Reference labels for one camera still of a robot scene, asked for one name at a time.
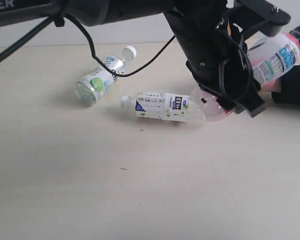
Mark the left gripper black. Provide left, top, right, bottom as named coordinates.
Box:
left=164, top=0, right=291, bottom=118

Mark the pink label black-cap bottle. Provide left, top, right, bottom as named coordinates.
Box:
left=191, top=26, right=300, bottom=122

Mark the Suntory jasmine oolong bottle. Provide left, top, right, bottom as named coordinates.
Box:
left=121, top=91, right=206, bottom=124

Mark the lime label clear bottle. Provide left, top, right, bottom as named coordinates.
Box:
left=74, top=45, right=137, bottom=106

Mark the black sleeved forearm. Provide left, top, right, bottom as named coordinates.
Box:
left=271, top=65, right=300, bottom=107

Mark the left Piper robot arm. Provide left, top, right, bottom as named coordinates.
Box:
left=0, top=0, right=291, bottom=117

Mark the person's open hand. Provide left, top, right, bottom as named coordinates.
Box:
left=273, top=78, right=282, bottom=93

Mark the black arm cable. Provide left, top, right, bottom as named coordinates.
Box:
left=0, top=9, right=177, bottom=78

